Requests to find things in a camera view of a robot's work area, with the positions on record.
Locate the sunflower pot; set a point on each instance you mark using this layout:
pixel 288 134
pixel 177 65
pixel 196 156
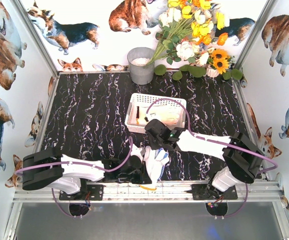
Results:
pixel 221 63

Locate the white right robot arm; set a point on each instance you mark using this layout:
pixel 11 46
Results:
pixel 242 158

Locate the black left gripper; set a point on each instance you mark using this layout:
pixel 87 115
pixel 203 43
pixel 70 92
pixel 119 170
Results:
pixel 139 173

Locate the white plastic storage basket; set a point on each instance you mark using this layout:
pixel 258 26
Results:
pixel 147 100

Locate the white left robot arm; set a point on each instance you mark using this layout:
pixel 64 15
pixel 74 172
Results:
pixel 53 169

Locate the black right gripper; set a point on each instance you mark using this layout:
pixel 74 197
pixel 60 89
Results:
pixel 151 136

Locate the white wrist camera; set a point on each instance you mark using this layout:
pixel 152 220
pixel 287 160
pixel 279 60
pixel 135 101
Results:
pixel 151 116
pixel 138 152

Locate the cream knit glove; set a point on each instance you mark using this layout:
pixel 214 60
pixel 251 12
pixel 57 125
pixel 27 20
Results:
pixel 167 115

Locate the grey metal bucket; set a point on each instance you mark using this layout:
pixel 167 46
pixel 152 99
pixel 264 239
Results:
pixel 140 66

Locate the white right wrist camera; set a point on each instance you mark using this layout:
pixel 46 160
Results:
pixel 151 116

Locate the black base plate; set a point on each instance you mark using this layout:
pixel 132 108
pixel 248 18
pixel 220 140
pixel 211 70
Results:
pixel 206 191
pixel 92 192

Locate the artificial flower bouquet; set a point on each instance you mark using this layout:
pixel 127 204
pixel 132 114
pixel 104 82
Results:
pixel 189 31

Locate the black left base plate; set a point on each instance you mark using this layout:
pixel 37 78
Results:
pixel 92 192

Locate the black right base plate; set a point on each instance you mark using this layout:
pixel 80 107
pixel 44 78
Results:
pixel 206 191

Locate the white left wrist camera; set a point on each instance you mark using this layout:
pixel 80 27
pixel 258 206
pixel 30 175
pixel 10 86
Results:
pixel 138 152

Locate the blue dotted white glove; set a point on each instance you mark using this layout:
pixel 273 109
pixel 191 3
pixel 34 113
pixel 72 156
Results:
pixel 162 159

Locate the aluminium front rail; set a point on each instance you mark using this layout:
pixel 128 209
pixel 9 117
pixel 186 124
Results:
pixel 166 191

